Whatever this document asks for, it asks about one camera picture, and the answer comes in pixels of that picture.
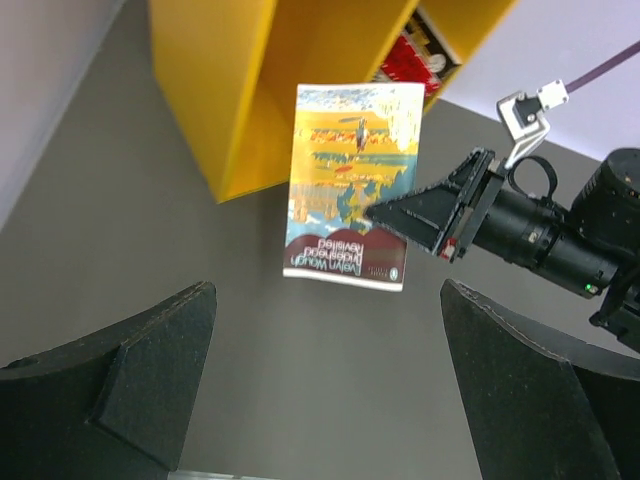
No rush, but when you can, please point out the green cover paperback book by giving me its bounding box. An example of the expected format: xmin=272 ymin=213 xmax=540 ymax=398
xmin=379 ymin=33 xmax=442 ymax=97

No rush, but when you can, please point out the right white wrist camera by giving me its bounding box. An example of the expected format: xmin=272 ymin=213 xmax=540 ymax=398
xmin=496 ymin=79 xmax=569 ymax=170

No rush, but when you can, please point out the yellow wooden cubby shelf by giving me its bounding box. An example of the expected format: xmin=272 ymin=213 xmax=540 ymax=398
xmin=148 ymin=0 xmax=513 ymax=202

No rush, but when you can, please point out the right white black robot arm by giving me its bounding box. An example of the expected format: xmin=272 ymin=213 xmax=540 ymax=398
xmin=365 ymin=148 xmax=639 ymax=350

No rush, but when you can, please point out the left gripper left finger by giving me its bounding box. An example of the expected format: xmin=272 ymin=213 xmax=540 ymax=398
xmin=1 ymin=282 xmax=217 ymax=479

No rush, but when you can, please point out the yellow blue 169-storey treehouse book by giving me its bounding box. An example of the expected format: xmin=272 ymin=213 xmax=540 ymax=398
xmin=403 ymin=6 xmax=462 ymax=97

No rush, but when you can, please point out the yellow blue brideshead revisited book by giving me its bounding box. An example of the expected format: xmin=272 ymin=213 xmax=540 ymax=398
xmin=282 ymin=82 xmax=425 ymax=292

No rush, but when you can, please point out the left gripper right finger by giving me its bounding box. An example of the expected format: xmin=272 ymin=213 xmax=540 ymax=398
xmin=440 ymin=279 xmax=639 ymax=479

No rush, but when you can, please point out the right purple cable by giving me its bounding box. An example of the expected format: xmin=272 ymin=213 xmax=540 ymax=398
xmin=567 ymin=39 xmax=640 ymax=94

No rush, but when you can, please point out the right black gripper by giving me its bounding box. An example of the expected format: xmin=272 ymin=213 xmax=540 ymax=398
xmin=364 ymin=148 xmax=623 ymax=298

